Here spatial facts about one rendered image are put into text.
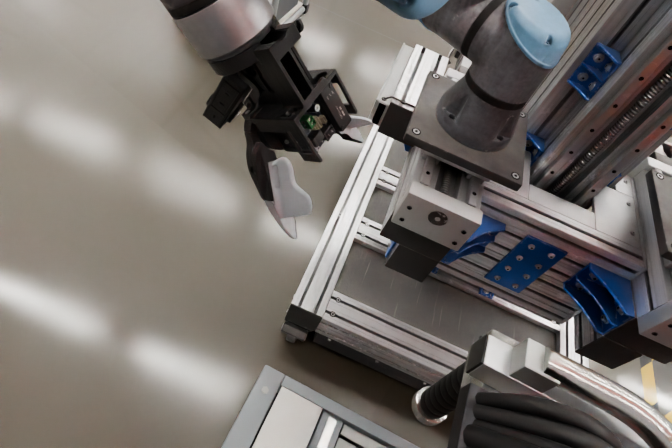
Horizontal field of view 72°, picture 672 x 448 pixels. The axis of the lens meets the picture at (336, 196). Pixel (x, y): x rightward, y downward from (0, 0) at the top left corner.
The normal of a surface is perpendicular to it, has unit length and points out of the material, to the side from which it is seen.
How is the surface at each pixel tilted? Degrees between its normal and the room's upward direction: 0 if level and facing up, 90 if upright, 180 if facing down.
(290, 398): 0
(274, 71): 105
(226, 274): 0
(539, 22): 8
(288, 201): 79
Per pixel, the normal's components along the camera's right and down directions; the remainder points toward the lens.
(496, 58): -0.70, 0.43
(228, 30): 0.19, 0.61
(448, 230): -0.33, 0.68
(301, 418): 0.26, -0.61
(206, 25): -0.08, 0.72
